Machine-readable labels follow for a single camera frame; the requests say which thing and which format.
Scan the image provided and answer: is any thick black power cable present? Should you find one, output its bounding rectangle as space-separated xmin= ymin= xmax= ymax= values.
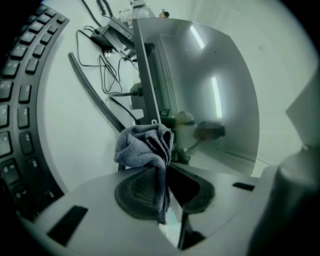
xmin=107 ymin=88 xmax=143 ymax=99

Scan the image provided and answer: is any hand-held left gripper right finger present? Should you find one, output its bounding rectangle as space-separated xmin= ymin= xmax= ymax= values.
xmin=169 ymin=161 xmax=261 ymax=251

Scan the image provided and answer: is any tangled thin black cable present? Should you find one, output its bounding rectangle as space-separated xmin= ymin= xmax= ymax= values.
xmin=75 ymin=24 xmax=123 ymax=95

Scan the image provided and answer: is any clear plastic bottle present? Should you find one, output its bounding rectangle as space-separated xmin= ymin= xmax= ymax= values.
xmin=118 ymin=4 xmax=151 ymax=26

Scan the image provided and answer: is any black plug adapter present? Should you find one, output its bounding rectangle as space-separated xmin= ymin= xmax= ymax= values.
xmin=89 ymin=26 xmax=118 ymax=53

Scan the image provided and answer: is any large curved black monitor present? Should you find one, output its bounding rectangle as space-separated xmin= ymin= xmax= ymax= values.
xmin=131 ymin=17 xmax=260 ymax=177

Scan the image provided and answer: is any blue cloth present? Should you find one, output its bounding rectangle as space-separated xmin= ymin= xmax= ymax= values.
xmin=113 ymin=124 xmax=173 ymax=225

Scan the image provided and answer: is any black coiled cord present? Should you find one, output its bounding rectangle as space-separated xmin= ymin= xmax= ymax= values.
xmin=96 ymin=0 xmax=112 ymax=18

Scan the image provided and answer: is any black keyboard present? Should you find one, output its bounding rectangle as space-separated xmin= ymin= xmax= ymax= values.
xmin=0 ymin=3 xmax=70 ymax=221

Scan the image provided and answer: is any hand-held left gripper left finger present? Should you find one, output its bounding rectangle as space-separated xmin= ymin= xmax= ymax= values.
xmin=32 ymin=165 xmax=181 ymax=256

